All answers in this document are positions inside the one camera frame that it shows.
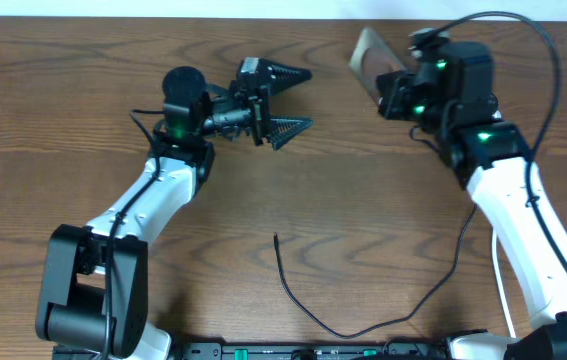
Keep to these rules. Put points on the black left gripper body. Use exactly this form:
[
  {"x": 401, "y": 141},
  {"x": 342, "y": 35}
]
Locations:
[{"x": 259, "y": 109}]

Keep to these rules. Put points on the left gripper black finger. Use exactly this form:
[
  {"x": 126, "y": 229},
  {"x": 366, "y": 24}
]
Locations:
[
  {"x": 283, "y": 129},
  {"x": 277, "y": 77}
]

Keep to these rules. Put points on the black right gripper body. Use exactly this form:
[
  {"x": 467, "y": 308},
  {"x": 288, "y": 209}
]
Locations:
[{"x": 407, "y": 104}]

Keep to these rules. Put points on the Samsung Galaxy smartphone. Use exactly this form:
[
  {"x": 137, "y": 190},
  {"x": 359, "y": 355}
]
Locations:
[{"x": 372, "y": 57}]

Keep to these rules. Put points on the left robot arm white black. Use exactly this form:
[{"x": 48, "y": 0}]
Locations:
[{"x": 93, "y": 301}]

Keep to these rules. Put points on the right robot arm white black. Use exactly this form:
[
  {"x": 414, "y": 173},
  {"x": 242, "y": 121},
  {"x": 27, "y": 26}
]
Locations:
[{"x": 449, "y": 95}]

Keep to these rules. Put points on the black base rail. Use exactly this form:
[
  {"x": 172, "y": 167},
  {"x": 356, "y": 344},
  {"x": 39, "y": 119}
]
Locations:
[{"x": 217, "y": 351}]

